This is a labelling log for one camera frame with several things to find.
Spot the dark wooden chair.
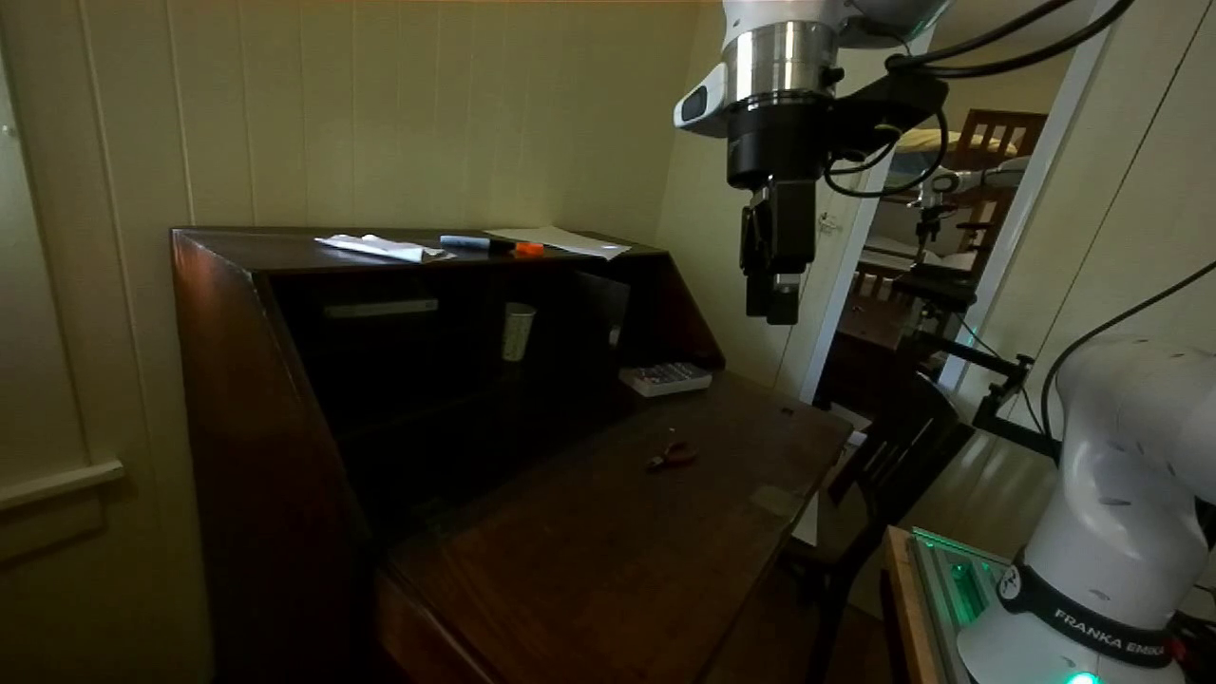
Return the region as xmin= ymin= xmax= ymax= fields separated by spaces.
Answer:
xmin=780 ymin=374 xmax=974 ymax=684

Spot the white paper sheet right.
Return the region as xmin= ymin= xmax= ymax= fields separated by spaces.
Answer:
xmin=488 ymin=225 xmax=629 ymax=264

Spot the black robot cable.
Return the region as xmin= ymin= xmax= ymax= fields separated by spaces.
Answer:
xmin=822 ymin=0 xmax=1137 ymax=202

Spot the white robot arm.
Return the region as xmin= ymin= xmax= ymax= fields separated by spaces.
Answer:
xmin=672 ymin=0 xmax=946 ymax=323

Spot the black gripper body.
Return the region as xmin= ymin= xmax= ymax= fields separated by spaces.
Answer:
xmin=742 ymin=178 xmax=818 ymax=273

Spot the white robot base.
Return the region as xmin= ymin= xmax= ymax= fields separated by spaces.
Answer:
xmin=957 ymin=339 xmax=1216 ymax=684

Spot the blue paperback book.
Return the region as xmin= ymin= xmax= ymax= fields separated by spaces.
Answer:
xmin=618 ymin=363 xmax=710 ymax=398

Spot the white paper on desk top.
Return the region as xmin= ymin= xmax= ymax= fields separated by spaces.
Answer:
xmin=315 ymin=232 xmax=446 ymax=264

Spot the orange small object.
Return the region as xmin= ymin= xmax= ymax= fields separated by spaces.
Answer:
xmin=513 ymin=244 xmax=542 ymax=259

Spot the dark wooden secretary desk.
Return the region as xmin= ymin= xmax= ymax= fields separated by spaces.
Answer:
xmin=170 ymin=230 xmax=846 ymax=684

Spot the dark blue pen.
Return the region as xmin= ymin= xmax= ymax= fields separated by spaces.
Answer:
xmin=441 ymin=232 xmax=493 ymax=250

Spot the small red-brown object on desk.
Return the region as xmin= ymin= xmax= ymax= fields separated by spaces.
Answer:
xmin=647 ymin=434 xmax=700 ymax=472

